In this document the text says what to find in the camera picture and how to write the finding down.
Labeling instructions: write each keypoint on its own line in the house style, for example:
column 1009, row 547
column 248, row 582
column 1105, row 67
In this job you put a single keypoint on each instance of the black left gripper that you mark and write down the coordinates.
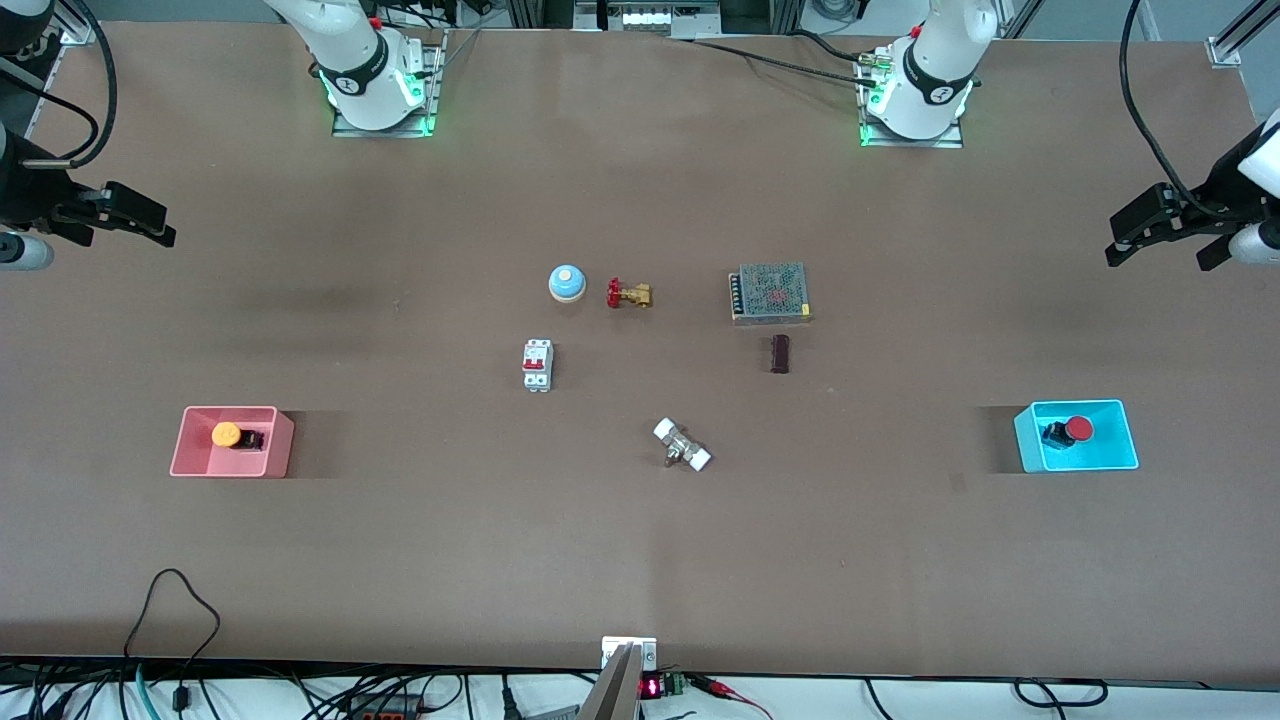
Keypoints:
column 1203, row 211

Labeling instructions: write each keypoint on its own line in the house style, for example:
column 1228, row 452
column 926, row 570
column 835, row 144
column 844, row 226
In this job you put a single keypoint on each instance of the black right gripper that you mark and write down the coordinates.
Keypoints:
column 30, row 197

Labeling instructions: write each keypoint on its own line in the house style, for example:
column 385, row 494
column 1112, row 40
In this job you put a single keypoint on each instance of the yellow mushroom push button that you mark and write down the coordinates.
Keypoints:
column 230, row 435

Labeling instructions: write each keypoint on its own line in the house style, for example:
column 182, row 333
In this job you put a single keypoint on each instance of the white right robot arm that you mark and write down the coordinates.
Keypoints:
column 360, row 60

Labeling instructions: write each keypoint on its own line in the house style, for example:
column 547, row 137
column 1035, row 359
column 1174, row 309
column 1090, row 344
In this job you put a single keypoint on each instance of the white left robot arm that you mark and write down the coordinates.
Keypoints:
column 935, row 70

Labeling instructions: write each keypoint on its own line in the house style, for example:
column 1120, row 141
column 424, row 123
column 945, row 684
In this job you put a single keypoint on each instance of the red mushroom push button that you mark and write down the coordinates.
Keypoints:
column 1073, row 430

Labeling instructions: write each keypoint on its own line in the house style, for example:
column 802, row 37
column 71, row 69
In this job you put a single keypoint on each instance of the cyan plastic bin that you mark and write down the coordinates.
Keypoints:
column 1110, row 450

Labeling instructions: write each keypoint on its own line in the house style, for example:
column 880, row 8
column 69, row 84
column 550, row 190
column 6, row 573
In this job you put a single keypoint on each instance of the pink plastic bin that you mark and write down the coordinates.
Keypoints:
column 200, row 455

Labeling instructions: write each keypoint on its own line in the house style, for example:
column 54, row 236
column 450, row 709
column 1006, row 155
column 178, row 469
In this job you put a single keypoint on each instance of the metal mesh power supply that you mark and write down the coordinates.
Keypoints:
column 770, row 292

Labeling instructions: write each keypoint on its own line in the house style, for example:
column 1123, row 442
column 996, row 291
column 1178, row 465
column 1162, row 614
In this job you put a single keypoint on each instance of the dark brown cylindrical capacitor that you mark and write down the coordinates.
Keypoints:
column 780, row 354

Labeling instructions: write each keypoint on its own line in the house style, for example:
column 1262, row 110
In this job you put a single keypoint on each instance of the white red circuit breaker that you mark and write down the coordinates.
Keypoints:
column 537, row 365

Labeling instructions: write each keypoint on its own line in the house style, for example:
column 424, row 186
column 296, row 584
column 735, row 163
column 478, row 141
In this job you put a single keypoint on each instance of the blue round push button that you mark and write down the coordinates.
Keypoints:
column 566, row 283

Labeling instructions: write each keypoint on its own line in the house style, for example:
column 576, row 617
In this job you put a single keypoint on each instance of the white metal pipe fitting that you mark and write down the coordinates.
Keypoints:
column 682, row 445

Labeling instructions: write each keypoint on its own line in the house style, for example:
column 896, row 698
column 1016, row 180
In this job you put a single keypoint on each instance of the red digit display module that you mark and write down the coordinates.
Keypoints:
column 652, row 687

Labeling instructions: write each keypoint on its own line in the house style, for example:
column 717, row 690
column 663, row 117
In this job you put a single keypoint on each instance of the aluminium frame profile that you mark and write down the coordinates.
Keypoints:
column 1240, row 35
column 60, row 50

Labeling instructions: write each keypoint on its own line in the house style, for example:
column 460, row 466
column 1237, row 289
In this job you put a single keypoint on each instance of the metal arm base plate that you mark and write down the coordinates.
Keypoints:
column 432, row 100
column 900, row 142

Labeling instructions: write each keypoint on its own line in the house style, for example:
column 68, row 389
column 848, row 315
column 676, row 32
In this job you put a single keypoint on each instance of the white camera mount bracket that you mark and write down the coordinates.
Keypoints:
column 612, row 648

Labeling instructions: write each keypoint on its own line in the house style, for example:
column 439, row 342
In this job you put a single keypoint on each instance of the aluminium camera mount bar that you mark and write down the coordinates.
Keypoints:
column 612, row 692

